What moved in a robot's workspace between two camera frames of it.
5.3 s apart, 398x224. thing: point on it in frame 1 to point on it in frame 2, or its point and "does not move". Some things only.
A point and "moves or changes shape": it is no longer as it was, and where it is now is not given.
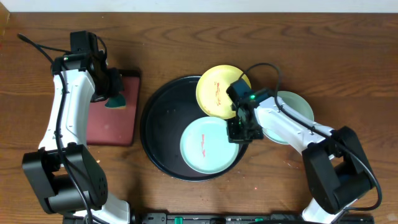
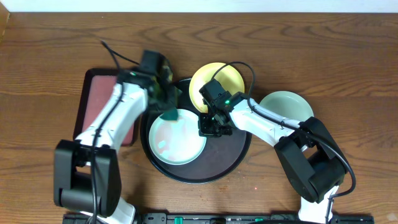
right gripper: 233,135 to 204,130
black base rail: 251,218 does not move
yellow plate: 211,90 does not move
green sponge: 117,102 moves or changes shape
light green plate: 298,102 does not move
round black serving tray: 166,116 to 222,158
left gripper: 115,86 to 166,101
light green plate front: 205,145 to 176,142
